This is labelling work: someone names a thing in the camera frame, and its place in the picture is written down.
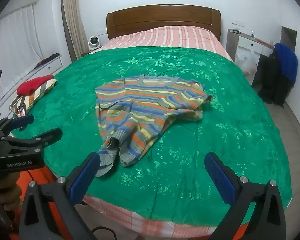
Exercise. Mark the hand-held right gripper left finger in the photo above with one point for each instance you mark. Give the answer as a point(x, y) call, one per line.
point(86, 177)

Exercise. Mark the chair with dark clothes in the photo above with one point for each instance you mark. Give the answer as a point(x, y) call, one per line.
point(272, 85)

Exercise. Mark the white sheer curtain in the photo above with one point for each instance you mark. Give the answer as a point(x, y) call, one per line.
point(20, 35)

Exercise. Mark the pink striped bed sheet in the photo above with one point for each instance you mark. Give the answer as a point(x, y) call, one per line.
point(177, 36)

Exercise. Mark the striped knit sweater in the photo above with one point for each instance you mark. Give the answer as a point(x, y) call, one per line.
point(145, 100)

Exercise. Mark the white plastic bag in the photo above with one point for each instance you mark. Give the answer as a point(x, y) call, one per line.
point(250, 60)

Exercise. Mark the brown wooden headboard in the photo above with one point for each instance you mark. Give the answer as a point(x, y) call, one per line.
point(162, 15)

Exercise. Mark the white wall socket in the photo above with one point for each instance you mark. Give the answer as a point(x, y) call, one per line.
point(101, 32)

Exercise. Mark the striped pillow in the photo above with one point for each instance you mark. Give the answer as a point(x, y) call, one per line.
point(41, 92)

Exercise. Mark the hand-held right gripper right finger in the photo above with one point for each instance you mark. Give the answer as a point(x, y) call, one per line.
point(220, 180)

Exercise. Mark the black phone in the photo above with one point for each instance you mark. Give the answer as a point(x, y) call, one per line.
point(21, 111)

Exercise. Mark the small white fan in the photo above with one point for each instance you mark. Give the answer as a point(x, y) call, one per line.
point(93, 42)

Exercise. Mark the person's left hand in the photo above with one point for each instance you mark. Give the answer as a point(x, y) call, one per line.
point(7, 192)

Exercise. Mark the white desk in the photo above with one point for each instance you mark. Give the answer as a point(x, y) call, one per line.
point(247, 42)

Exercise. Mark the red cloth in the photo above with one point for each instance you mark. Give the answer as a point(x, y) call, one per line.
point(32, 85)

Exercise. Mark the orange cloth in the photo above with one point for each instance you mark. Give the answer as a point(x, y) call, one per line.
point(43, 177)

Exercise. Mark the black flat object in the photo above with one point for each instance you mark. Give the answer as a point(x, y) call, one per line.
point(47, 58)

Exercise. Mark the green floral blanket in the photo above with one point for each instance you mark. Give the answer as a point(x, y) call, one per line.
point(215, 135)

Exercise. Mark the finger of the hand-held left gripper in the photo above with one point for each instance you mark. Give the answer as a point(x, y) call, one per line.
point(25, 120)
point(47, 135)

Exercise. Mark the blue jacket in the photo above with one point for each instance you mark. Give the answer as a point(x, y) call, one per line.
point(287, 62)

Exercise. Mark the beige curtain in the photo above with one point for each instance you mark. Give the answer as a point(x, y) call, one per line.
point(73, 17)

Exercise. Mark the white drawer cabinet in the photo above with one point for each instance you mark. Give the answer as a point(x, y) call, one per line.
point(52, 66)

